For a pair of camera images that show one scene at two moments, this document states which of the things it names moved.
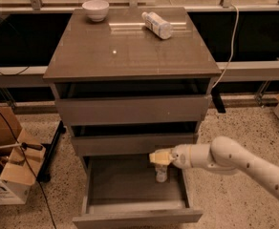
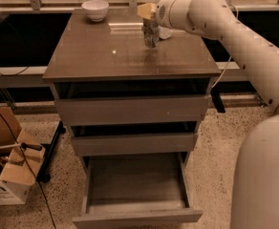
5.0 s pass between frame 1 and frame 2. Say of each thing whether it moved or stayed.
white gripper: moved
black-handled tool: stayed
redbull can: moved
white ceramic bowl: stayed
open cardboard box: stayed
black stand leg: stayed
